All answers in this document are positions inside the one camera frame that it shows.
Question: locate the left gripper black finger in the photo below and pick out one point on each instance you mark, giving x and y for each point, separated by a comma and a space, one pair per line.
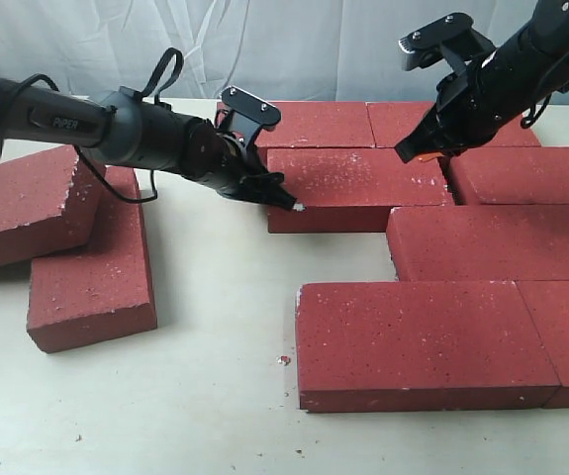
274, 196

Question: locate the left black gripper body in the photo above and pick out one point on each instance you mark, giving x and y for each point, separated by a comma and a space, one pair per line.
220, 163

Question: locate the white backdrop cloth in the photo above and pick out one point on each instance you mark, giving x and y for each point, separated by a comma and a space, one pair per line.
277, 50

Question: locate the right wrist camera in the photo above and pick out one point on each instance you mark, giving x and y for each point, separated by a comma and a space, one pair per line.
451, 38

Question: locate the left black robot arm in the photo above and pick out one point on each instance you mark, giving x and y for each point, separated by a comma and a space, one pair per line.
136, 129

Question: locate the right second-row red brick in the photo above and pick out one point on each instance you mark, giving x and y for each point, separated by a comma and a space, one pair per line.
512, 176

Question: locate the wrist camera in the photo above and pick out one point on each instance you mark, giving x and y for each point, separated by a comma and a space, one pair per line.
243, 116
451, 38

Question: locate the chipped red brick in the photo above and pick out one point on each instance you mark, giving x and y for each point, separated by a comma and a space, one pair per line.
350, 190

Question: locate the front large red brick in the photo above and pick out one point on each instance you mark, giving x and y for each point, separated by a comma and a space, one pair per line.
419, 346

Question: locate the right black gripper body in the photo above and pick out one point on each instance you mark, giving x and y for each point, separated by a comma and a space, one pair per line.
487, 88

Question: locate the right third-row red brick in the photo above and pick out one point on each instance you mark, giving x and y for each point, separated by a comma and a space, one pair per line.
472, 243

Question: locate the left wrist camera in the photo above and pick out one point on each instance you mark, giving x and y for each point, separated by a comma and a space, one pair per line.
243, 116

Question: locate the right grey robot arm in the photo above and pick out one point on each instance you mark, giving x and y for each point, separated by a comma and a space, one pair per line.
548, 31

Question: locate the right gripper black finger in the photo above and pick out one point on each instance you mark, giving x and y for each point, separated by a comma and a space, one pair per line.
422, 141

